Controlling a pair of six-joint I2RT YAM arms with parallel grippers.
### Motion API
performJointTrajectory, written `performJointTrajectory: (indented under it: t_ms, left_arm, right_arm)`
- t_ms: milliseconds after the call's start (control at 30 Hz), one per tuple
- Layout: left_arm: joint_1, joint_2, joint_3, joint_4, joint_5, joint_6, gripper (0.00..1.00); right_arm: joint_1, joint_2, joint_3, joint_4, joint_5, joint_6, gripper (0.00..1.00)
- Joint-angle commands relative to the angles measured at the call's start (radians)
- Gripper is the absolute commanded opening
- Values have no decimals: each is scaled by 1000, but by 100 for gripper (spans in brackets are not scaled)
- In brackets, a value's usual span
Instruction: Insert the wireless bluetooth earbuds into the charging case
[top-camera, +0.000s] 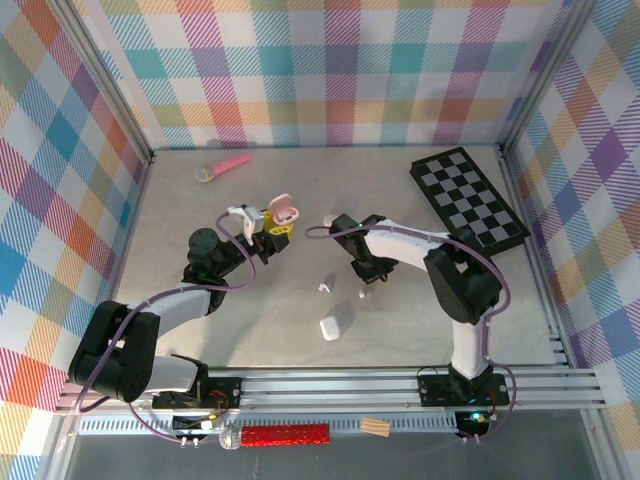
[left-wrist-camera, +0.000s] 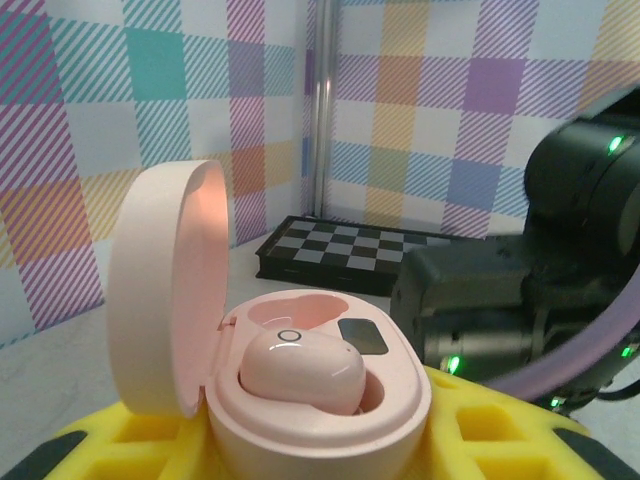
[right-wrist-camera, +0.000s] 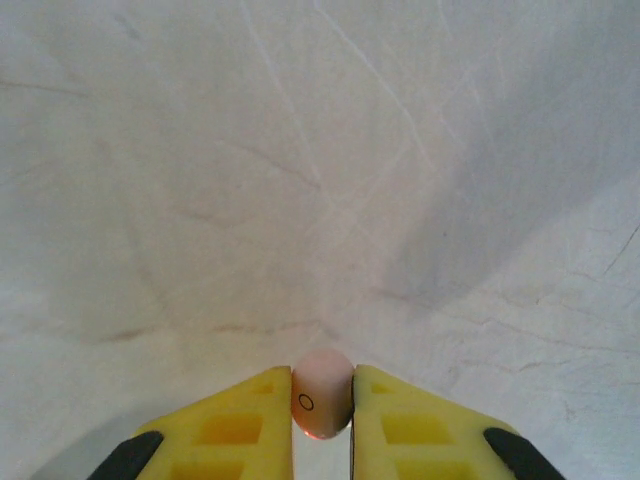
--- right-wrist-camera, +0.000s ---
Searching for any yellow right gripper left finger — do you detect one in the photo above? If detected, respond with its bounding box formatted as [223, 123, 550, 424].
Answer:
[84, 365, 294, 480]

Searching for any pink earbud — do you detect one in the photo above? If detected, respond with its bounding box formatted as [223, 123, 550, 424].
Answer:
[290, 348, 355, 442]

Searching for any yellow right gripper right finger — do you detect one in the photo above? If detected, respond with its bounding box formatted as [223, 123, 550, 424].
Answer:
[349, 363, 569, 480]

